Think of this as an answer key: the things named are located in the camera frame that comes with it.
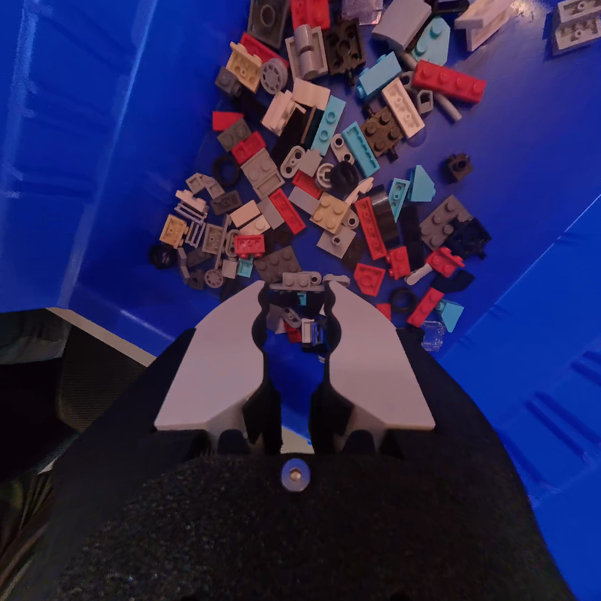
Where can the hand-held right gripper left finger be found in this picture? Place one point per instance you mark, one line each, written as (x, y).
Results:
(216, 361)

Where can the large blue plastic bin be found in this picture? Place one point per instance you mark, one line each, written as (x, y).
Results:
(94, 141)

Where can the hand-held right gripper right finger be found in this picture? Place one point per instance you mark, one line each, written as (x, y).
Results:
(375, 371)

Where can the grey lego hinge piece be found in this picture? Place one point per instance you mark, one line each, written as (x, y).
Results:
(298, 280)

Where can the pile of lego bricks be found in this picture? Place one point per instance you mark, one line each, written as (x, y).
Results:
(328, 212)

